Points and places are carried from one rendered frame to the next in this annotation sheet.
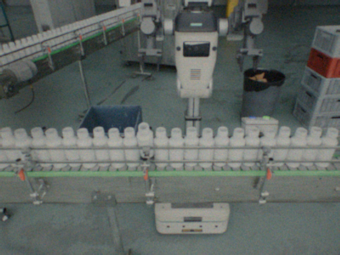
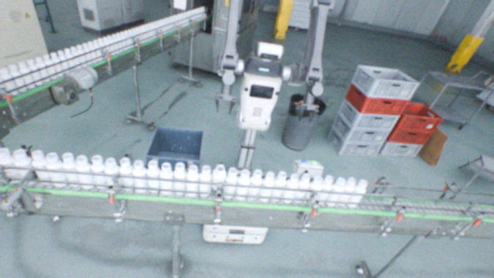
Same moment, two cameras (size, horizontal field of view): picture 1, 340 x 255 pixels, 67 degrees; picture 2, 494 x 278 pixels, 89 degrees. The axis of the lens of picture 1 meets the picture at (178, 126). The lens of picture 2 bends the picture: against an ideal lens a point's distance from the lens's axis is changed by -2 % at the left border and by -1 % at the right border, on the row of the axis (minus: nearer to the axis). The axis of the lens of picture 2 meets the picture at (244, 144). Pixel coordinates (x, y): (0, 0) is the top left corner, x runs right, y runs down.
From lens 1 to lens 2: 0.32 m
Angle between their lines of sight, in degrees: 9
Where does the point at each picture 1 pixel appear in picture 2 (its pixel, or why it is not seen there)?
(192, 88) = (252, 123)
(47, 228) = (99, 230)
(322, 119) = (351, 146)
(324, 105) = (354, 135)
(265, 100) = (306, 126)
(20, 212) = not seen: hidden behind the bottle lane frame
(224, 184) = (276, 215)
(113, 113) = (176, 134)
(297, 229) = (320, 243)
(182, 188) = (242, 215)
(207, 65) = (268, 105)
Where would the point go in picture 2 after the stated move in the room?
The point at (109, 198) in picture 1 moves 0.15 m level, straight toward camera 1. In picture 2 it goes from (180, 219) to (188, 246)
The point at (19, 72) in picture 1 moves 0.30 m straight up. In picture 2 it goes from (82, 80) to (73, 39)
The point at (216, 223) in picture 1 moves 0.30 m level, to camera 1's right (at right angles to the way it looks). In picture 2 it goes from (256, 236) to (292, 237)
